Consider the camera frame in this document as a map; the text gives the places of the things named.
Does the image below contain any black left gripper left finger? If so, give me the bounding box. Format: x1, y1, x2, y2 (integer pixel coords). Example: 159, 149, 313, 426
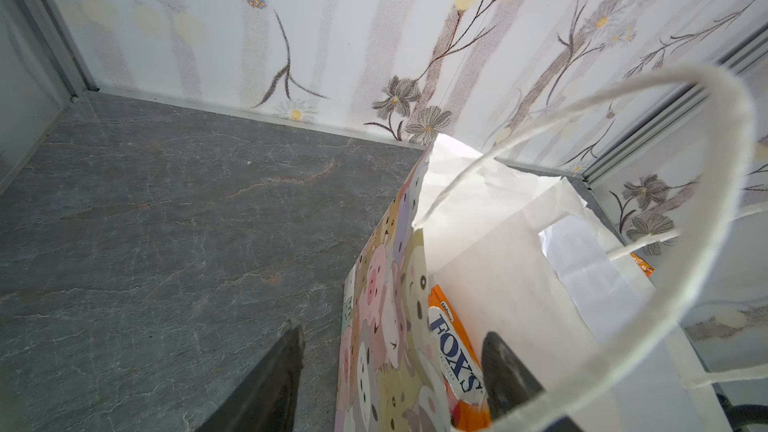
197, 322, 305, 432

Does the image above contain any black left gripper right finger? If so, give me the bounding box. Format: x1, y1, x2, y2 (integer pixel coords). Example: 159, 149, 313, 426
481, 331, 584, 432

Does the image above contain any orange red snack packet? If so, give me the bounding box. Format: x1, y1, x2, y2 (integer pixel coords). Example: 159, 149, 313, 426
630, 253, 654, 277

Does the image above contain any orange Fox's candy packet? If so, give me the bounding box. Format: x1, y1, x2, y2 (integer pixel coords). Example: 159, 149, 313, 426
428, 285, 491, 431

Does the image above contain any black corrugated cable hose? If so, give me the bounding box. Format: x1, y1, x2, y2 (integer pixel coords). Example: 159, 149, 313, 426
716, 394, 768, 432

